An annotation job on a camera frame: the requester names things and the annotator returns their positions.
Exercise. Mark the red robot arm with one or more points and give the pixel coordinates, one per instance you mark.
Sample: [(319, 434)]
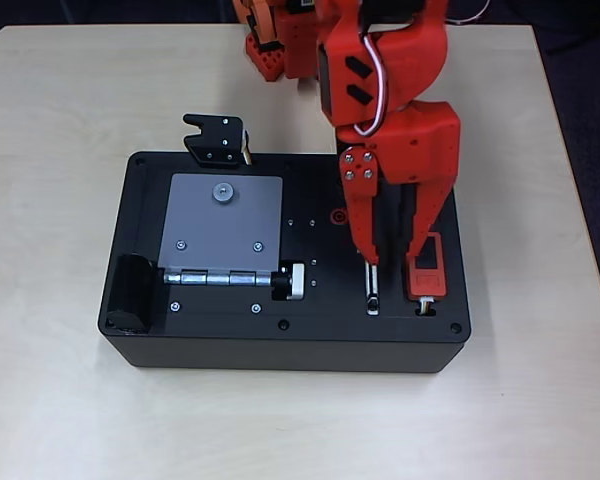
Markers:
[(410, 65)]

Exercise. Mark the white slider track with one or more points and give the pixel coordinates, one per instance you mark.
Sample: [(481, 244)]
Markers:
[(369, 280)]

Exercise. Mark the red banana socket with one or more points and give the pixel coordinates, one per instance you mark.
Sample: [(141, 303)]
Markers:
[(336, 217)]

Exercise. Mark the red display module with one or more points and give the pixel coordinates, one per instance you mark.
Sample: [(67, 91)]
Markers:
[(427, 282)]

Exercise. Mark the black task board box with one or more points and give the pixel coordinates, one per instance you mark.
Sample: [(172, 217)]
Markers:
[(330, 300)]

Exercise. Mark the round grey door knob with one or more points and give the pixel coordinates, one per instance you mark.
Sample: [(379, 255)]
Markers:
[(223, 192)]

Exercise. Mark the grey hinged door plate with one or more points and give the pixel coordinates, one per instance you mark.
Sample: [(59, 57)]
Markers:
[(220, 230)]

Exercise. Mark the silver metal hinge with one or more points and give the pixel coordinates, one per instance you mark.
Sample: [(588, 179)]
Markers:
[(215, 278)]

